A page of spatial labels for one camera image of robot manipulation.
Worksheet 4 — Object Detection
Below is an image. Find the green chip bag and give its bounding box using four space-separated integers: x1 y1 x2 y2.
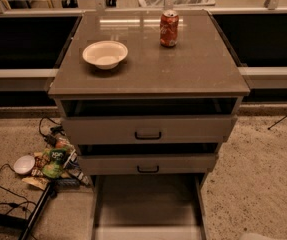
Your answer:
42 148 66 179

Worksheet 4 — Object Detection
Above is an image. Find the black cable on floor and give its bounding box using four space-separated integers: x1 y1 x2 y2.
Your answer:
0 163 37 215

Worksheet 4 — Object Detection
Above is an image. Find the white paper bowl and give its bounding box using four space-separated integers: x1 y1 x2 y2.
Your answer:
82 41 128 70

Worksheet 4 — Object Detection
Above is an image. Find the brown snack packet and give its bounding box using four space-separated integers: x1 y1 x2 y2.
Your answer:
22 177 49 190

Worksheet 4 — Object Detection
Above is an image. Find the grey drawer cabinet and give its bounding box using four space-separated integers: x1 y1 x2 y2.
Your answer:
47 9 251 185

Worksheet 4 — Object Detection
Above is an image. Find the white bowl on floor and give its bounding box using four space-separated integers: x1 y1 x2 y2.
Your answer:
13 155 35 175

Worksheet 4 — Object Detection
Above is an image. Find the black floor stand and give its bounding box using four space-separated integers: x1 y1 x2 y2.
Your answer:
0 183 55 240

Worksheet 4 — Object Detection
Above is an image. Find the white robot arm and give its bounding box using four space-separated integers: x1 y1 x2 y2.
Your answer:
239 233 276 240

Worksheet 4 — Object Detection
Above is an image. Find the grey drawer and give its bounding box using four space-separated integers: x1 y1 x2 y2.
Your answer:
62 98 236 145
78 143 220 175
90 174 208 240

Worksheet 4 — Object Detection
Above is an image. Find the red soda can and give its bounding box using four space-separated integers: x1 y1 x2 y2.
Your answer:
160 10 179 47

